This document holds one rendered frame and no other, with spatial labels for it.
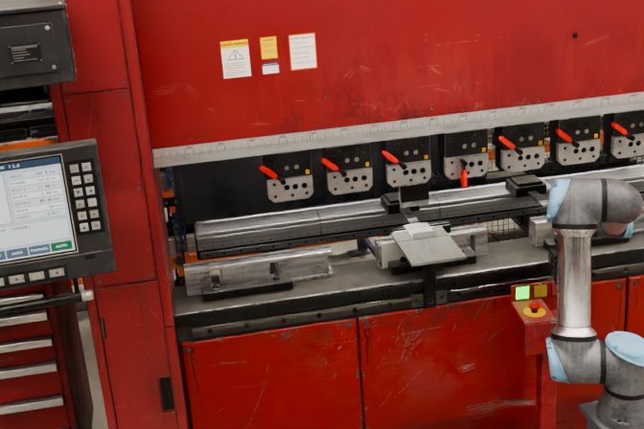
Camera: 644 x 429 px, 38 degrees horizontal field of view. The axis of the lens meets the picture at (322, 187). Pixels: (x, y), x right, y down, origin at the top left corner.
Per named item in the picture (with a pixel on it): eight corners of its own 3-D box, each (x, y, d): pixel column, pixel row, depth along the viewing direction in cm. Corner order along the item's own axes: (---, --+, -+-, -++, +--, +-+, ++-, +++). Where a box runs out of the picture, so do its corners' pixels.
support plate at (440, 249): (411, 266, 295) (411, 263, 295) (391, 236, 319) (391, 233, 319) (466, 259, 298) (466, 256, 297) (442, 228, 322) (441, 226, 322)
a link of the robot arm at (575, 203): (606, 390, 239) (608, 177, 238) (546, 387, 242) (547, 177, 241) (602, 379, 251) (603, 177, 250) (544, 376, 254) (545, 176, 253)
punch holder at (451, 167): (446, 180, 313) (445, 133, 308) (438, 172, 321) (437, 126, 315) (488, 175, 315) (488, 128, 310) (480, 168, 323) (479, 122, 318)
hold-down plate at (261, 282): (203, 302, 307) (202, 293, 306) (202, 294, 312) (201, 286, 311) (292, 289, 312) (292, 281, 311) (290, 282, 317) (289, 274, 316)
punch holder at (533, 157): (502, 173, 316) (502, 126, 311) (494, 166, 324) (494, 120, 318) (544, 168, 318) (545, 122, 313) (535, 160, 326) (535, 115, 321)
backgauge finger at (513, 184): (531, 212, 332) (531, 198, 330) (505, 188, 356) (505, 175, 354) (563, 208, 334) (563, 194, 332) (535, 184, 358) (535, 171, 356)
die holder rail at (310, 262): (187, 297, 312) (184, 271, 309) (186, 288, 317) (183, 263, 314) (333, 276, 319) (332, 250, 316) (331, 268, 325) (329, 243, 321)
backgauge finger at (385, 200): (398, 230, 325) (398, 216, 323) (380, 204, 349) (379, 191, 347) (431, 225, 327) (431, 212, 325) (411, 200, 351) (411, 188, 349)
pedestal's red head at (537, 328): (524, 356, 303) (525, 306, 297) (510, 332, 318) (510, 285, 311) (585, 349, 304) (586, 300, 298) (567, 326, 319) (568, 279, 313)
